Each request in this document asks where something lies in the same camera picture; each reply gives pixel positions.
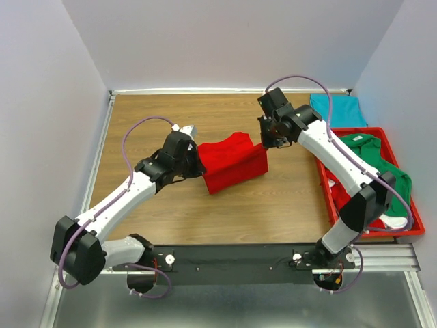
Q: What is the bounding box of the red t-shirt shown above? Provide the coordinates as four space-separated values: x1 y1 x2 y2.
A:
326 169 351 211
198 132 268 195

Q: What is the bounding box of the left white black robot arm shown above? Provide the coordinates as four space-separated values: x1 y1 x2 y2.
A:
50 125 206 285

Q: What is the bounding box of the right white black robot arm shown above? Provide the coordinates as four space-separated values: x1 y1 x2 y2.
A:
257 88 395 268

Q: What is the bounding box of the folded blue t-shirt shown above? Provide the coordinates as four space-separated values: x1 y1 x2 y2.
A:
309 94 367 128

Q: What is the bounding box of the green t-shirt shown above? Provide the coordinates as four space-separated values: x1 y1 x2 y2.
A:
339 133 412 217

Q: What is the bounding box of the red t-shirt in bin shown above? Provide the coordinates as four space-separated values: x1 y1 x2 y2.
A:
326 169 351 211

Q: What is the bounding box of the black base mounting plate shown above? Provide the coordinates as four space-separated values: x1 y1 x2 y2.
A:
123 243 355 296

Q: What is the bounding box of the white t-shirt in bin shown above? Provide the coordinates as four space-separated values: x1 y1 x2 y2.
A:
379 214 408 232

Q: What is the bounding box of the red plastic bin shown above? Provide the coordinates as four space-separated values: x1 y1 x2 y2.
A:
316 127 425 238

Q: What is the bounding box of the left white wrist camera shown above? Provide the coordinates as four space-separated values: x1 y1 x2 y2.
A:
171 124 197 139

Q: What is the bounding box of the aluminium rail frame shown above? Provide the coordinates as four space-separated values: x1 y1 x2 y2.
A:
39 88 437 328

